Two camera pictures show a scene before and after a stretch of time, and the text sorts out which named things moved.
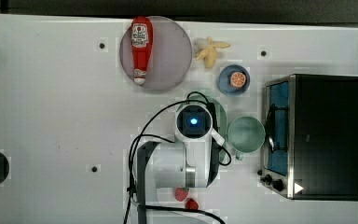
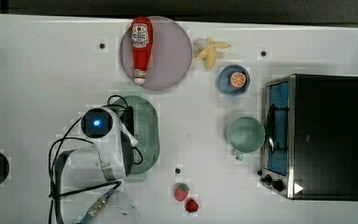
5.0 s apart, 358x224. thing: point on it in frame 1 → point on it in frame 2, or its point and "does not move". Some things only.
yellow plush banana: [209, 52] does not move
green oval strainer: [208, 97] → [146, 131]
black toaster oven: [313, 136] does not move
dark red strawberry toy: [191, 204] does not move
